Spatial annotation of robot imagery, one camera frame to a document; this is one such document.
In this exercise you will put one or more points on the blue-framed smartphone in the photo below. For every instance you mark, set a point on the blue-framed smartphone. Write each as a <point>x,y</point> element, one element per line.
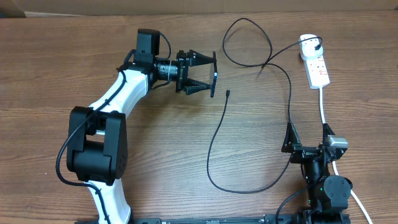
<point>213,75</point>

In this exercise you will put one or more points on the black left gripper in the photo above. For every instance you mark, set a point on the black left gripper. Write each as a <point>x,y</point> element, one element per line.
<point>195,58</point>

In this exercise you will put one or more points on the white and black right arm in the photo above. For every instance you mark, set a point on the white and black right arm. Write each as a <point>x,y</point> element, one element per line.
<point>327,194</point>

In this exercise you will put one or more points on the white power strip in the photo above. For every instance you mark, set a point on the white power strip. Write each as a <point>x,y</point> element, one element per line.
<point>317,73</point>

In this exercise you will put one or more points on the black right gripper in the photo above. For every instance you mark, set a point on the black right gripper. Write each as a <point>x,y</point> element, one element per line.
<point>291,145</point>

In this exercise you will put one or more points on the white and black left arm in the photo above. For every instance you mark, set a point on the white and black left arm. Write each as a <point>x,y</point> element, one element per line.
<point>95,153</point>

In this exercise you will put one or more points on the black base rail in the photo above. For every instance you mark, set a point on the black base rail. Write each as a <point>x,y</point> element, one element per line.
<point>266,219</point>

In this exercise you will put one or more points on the white charger plug adapter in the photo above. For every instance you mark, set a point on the white charger plug adapter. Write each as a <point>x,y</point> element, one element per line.
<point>310,46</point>

